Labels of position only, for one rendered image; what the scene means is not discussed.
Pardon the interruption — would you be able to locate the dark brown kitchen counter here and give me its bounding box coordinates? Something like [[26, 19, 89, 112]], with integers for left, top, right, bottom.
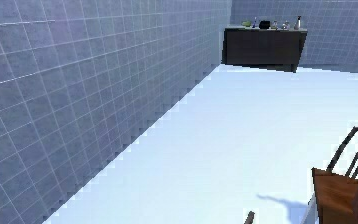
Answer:
[[221, 26, 309, 73]]

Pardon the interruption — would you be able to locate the dark brown chair leg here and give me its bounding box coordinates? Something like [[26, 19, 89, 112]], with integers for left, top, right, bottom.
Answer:
[[243, 210, 256, 224]]

